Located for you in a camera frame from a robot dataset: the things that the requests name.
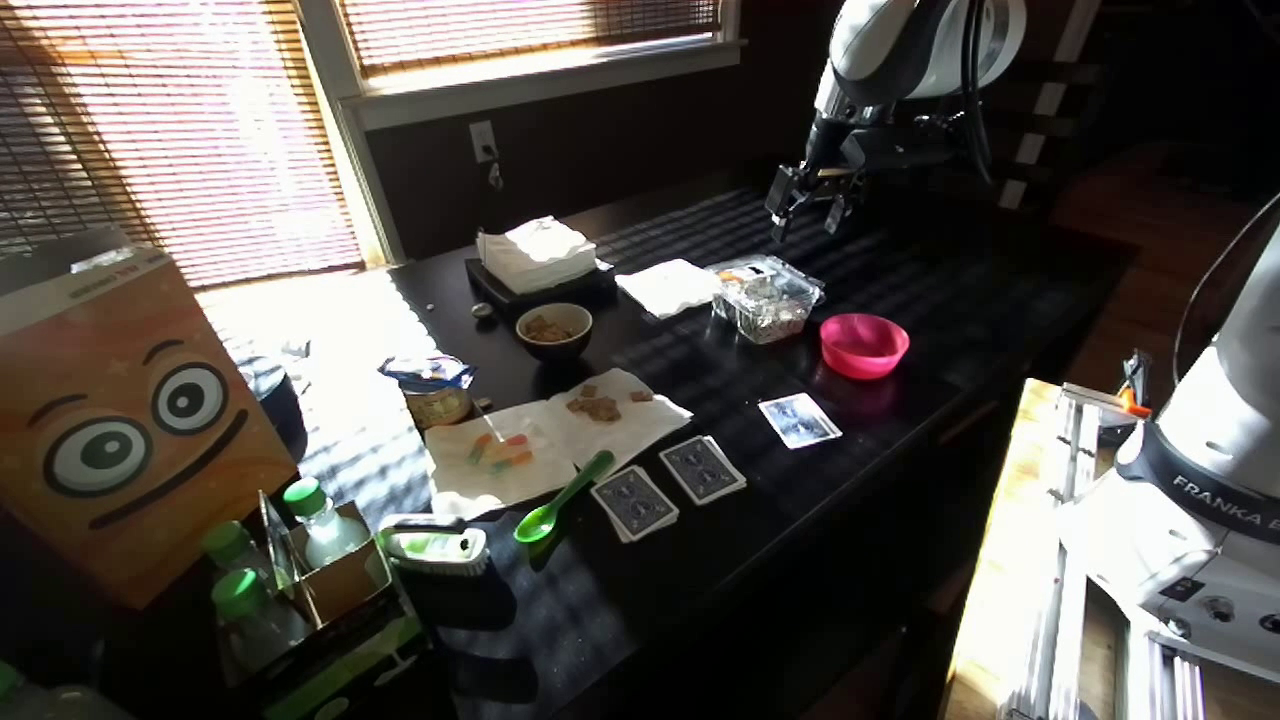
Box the white window frame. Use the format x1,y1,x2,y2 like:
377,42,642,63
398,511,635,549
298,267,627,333
291,0,750,270

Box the transparent bowl with food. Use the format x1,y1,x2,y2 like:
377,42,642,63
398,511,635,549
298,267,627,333
710,270,827,353

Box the bottle carrier box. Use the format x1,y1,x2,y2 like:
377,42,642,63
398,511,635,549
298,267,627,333
214,485,433,694

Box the bamboo window blind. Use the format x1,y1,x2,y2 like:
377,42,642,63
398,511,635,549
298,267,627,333
0,0,367,294
331,0,733,74

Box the blue back playing card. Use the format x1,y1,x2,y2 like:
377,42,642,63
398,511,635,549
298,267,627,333
657,430,750,508
589,464,684,549

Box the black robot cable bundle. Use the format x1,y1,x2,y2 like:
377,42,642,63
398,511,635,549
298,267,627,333
875,0,1009,193

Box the blue white playing card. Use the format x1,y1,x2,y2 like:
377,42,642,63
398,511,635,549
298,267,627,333
757,386,847,456

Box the flat white napkin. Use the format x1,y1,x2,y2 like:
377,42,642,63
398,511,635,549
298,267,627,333
612,255,724,323

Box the orange cable connector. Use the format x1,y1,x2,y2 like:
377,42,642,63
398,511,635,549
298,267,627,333
1117,346,1154,418

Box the stack of white napkins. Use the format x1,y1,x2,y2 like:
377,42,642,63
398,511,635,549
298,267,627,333
473,210,599,298

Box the pink plastic bowl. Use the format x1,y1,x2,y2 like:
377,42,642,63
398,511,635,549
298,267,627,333
816,309,915,386

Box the green plastic spoon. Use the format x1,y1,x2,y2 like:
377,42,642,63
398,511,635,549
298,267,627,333
508,448,618,551

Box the cardboard box with face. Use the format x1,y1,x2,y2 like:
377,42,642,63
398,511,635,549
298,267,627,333
0,253,298,614

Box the white paper towel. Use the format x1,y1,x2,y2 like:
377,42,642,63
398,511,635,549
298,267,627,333
418,365,696,522

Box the black tray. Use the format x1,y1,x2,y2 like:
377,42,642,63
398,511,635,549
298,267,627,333
461,253,618,323

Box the small bowl with snacks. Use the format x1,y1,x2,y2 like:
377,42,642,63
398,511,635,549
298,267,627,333
513,298,599,360

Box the orange snack pieces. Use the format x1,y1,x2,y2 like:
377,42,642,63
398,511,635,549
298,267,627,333
469,423,535,471

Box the white green packet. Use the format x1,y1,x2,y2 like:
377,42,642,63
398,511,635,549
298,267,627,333
377,520,492,580

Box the brown cracker pieces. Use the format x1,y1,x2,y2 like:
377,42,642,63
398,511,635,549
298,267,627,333
563,378,633,428

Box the white wall outlet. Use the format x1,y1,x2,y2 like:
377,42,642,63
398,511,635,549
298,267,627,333
463,115,505,170

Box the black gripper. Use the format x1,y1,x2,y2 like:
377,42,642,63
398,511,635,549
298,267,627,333
764,115,887,242

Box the clear bottle green cap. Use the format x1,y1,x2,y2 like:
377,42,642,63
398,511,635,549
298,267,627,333
209,565,291,672
274,475,377,574
194,517,274,592

